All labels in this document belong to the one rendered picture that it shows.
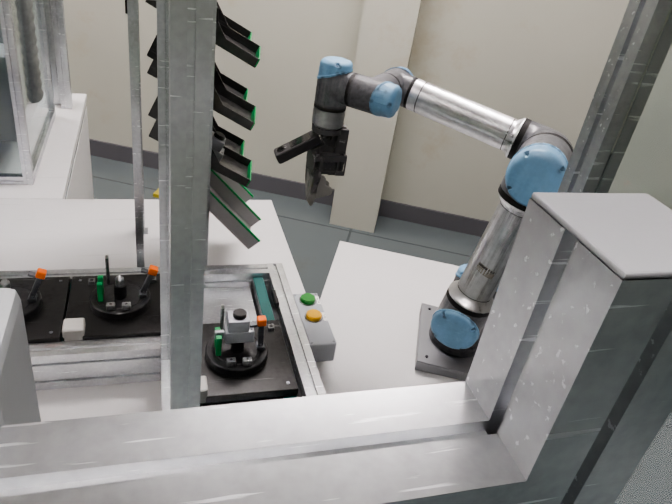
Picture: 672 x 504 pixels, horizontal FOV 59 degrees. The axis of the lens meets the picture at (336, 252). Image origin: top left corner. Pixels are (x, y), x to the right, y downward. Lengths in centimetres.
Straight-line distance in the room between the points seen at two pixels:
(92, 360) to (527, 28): 307
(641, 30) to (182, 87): 36
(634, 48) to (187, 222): 39
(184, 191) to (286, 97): 351
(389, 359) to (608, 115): 117
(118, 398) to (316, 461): 122
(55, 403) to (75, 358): 11
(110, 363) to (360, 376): 60
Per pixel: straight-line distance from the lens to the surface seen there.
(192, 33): 48
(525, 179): 125
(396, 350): 166
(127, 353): 144
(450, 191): 410
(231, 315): 132
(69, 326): 147
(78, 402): 148
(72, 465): 26
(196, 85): 48
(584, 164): 57
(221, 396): 131
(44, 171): 247
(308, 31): 389
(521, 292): 27
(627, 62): 55
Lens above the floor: 191
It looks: 31 degrees down
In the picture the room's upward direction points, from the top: 10 degrees clockwise
